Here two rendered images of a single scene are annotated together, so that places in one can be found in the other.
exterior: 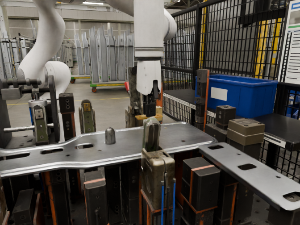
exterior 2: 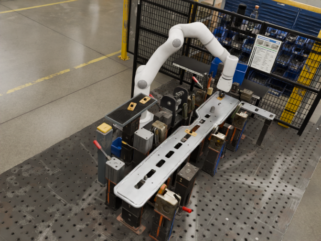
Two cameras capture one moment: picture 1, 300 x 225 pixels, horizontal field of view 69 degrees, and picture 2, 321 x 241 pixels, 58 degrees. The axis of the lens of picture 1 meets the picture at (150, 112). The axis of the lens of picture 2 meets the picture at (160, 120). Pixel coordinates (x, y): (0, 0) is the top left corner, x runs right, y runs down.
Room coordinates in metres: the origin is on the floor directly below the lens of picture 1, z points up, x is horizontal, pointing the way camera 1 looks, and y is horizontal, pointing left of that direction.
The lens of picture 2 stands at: (-0.54, 1.63, 2.22)
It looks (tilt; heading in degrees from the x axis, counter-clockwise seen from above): 36 degrees down; 319
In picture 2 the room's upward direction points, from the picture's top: 9 degrees clockwise
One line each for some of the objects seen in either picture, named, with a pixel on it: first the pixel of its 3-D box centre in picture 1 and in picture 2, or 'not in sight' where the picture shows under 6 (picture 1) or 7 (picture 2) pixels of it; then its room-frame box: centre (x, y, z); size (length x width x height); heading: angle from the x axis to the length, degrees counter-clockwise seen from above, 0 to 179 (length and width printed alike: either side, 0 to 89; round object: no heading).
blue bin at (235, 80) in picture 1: (231, 93); (228, 70); (0.94, -0.36, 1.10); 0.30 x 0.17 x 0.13; 31
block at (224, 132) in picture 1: (214, 165); (228, 107); (0.75, -0.25, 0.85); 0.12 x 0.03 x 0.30; 21
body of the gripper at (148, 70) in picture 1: (149, 74); (225, 82); (0.66, 0.00, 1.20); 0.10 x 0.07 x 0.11; 21
